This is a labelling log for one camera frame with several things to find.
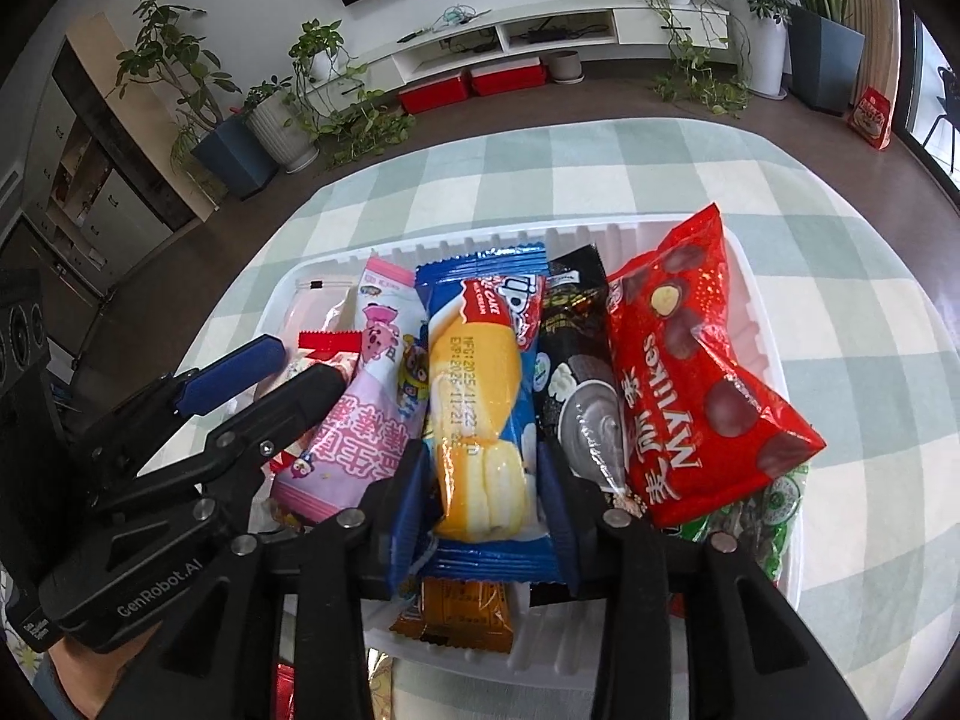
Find plant in dark grey planter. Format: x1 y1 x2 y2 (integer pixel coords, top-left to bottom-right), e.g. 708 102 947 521
750 0 871 117

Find red white candy packet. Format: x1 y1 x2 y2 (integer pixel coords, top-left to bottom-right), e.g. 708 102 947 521
281 328 362 391

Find trailing potted plant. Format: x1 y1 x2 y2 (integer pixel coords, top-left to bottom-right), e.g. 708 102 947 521
287 17 419 168

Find plant in blue pot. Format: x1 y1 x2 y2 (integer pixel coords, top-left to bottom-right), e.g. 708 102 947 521
109 0 280 202

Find red snack bag on floor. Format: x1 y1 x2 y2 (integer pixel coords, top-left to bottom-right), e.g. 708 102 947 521
846 85 895 152

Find red storage box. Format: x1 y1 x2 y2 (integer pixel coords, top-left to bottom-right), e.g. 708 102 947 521
396 75 472 117
469 60 550 98

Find white plastic tray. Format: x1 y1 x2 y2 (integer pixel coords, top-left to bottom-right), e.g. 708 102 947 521
251 214 805 689

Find pink cartoon snack packet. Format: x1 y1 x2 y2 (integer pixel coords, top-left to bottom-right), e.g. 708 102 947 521
268 255 434 527

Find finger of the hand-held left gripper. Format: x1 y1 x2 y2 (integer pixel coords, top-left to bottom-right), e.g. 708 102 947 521
169 336 287 417
202 366 347 477

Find black cookie packet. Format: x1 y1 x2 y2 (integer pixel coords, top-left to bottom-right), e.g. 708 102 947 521
536 244 647 520

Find blue panda snack packet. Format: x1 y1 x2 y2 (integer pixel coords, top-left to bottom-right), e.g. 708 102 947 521
397 334 434 425

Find plant in white ribbed pot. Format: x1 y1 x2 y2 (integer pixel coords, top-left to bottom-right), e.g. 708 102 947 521
241 76 322 175

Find empty grey plant pot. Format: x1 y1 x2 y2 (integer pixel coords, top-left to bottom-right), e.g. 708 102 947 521
546 49 587 86

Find white TV cabinet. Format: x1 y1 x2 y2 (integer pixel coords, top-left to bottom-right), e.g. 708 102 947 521
300 0 732 115

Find plant in tall white pot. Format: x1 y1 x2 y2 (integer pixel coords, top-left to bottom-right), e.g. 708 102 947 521
716 0 792 100

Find blue cake packet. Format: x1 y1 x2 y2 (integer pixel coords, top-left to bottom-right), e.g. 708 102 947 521
414 240 575 587

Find red chocolate ball bag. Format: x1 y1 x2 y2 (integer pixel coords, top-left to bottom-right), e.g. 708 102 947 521
604 202 827 531

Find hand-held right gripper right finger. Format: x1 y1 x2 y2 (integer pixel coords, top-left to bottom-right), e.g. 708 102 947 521
536 439 848 720

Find green checked tablecloth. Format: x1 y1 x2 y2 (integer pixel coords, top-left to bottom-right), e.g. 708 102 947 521
176 116 960 720

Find black balcony chair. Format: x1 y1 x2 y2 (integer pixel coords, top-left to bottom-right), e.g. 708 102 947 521
916 64 960 170

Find orange snack packet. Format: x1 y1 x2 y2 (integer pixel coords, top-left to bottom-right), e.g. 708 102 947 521
388 576 517 655

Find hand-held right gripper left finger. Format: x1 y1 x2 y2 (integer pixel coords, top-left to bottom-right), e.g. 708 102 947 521
161 439 440 720

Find person's left forearm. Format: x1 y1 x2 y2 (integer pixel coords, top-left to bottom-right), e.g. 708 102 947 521
30 626 162 720

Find wooden cabinet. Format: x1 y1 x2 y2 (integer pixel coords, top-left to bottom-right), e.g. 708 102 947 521
15 34 222 301

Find green candy packet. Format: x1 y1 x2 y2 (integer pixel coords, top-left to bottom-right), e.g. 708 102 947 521
739 463 812 541
679 506 792 587

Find red foil snack packet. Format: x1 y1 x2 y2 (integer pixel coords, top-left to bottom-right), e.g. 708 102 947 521
274 658 299 720

